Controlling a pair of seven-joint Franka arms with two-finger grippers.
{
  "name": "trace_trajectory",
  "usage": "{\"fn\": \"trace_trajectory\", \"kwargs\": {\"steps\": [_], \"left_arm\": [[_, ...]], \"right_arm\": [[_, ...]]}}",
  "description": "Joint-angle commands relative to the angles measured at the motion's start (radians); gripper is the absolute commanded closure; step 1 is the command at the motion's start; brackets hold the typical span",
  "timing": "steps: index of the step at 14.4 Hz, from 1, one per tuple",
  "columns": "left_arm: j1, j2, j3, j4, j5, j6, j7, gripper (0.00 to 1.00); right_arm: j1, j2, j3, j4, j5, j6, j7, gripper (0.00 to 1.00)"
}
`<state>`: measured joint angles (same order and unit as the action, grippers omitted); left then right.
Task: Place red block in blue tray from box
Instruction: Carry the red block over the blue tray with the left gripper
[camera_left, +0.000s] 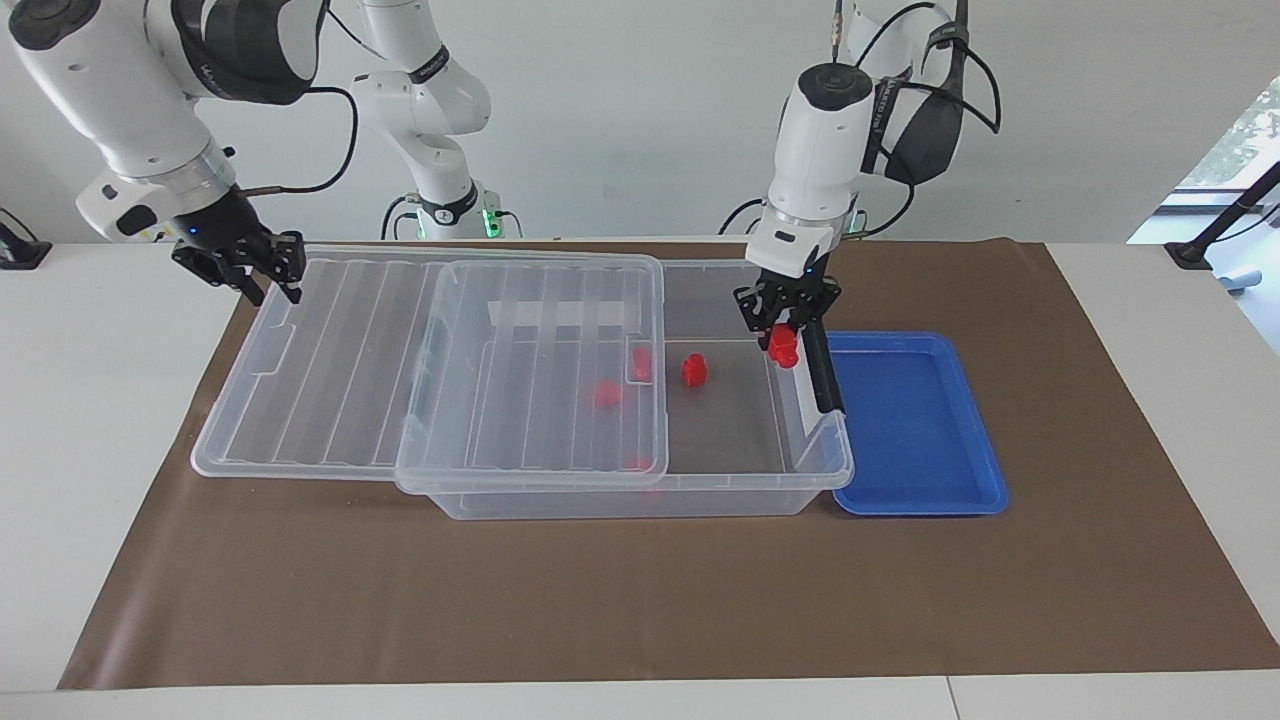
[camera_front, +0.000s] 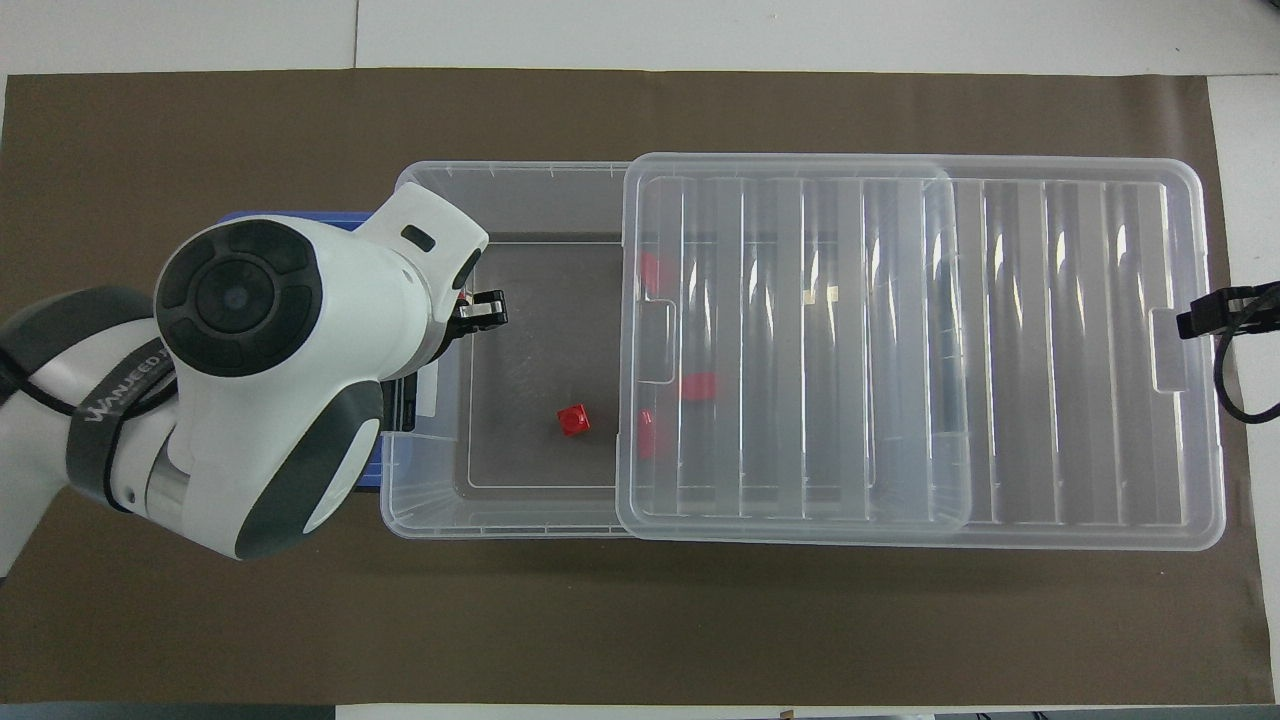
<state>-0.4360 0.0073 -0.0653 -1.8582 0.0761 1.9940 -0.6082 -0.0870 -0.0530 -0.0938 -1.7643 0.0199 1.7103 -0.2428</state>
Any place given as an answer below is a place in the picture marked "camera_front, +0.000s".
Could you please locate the clear ribbed plastic lid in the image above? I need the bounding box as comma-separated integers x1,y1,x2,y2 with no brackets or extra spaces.
615,152,1229,551

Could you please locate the clear plastic storage box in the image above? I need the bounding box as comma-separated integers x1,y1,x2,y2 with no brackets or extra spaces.
380,160,976,541

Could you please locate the blue plastic tray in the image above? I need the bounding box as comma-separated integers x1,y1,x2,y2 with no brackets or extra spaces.
213,210,389,491

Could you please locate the brown table mat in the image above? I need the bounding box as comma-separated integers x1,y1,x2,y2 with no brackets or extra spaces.
0,68,1276,706

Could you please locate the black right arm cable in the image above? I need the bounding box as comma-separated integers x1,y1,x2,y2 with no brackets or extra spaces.
1213,290,1280,426

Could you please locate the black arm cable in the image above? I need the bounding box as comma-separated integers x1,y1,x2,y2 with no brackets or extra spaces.
1213,290,1280,426
0,340,176,441

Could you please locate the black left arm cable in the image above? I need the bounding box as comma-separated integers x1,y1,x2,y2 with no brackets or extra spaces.
0,340,176,441

